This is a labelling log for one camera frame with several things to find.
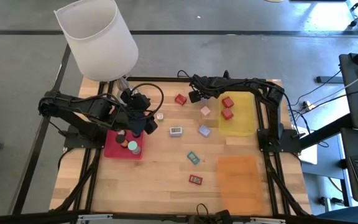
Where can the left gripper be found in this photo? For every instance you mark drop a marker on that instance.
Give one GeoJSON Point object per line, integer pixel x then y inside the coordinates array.
{"type": "Point", "coordinates": [126, 119]}

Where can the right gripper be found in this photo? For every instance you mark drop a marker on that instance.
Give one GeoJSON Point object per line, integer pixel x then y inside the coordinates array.
{"type": "Point", "coordinates": [208, 84]}

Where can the white bottle black cap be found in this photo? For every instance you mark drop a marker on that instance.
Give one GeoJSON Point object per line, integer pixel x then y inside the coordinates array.
{"type": "Point", "coordinates": [122, 132]}

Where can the small bottle black cap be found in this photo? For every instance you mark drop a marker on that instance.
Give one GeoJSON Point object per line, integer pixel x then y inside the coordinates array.
{"type": "Point", "coordinates": [136, 135]}

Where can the orange bottle black cap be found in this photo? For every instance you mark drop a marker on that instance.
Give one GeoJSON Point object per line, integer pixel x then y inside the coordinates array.
{"type": "Point", "coordinates": [120, 139]}

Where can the red charger cube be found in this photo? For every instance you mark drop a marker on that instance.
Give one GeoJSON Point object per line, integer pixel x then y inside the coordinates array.
{"type": "Point", "coordinates": [227, 114]}
{"type": "Point", "coordinates": [180, 99]}
{"type": "Point", "coordinates": [227, 102]}

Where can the pink charger cube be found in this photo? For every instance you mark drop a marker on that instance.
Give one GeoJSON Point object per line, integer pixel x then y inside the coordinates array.
{"type": "Point", "coordinates": [205, 110]}

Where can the green white charger cube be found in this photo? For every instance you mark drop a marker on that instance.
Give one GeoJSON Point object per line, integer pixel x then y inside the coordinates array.
{"type": "Point", "coordinates": [159, 116]}

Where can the lavender digital clock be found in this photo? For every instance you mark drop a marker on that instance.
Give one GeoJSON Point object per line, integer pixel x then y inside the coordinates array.
{"type": "Point", "coordinates": [176, 131]}

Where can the teal digital clock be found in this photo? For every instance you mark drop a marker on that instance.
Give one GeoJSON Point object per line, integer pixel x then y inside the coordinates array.
{"type": "Point", "coordinates": [193, 157]}

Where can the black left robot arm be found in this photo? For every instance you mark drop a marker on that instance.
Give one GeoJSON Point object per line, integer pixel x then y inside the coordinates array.
{"type": "Point", "coordinates": [73, 104]}

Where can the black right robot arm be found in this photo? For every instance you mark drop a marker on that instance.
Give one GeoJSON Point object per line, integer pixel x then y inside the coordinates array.
{"type": "Point", "coordinates": [272, 109]}

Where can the red plastic tray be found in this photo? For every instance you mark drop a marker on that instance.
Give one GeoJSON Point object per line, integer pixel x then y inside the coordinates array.
{"type": "Point", "coordinates": [113, 152]}

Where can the yellow plastic tray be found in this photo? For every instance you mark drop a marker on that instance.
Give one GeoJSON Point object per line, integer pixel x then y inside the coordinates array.
{"type": "Point", "coordinates": [244, 124]}

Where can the white lampshade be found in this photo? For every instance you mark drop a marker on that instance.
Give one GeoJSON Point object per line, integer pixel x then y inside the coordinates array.
{"type": "Point", "coordinates": [101, 40]}

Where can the red digital clock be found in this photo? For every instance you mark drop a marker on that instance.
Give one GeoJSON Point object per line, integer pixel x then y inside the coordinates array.
{"type": "Point", "coordinates": [195, 179]}

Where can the power strip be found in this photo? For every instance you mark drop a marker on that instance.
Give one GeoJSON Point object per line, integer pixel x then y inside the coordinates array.
{"type": "Point", "coordinates": [307, 105]}

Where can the orange plastic tray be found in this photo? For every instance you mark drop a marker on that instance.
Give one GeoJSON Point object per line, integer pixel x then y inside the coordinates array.
{"type": "Point", "coordinates": [239, 186]}

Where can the grey desk foot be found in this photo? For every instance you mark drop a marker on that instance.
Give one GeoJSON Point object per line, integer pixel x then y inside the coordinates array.
{"type": "Point", "coordinates": [329, 79]}

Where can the blue chair seat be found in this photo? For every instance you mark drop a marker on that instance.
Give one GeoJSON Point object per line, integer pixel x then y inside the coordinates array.
{"type": "Point", "coordinates": [353, 216]}

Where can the black frame knob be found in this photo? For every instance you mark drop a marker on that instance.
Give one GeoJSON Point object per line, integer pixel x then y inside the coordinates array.
{"type": "Point", "coordinates": [226, 74]}

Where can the grey metal bracket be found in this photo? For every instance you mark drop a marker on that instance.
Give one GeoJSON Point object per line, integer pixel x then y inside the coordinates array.
{"type": "Point", "coordinates": [95, 217]}
{"type": "Point", "coordinates": [267, 221]}

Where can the grey desk leg frame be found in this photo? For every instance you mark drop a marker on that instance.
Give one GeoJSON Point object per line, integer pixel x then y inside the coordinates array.
{"type": "Point", "coordinates": [322, 171]}

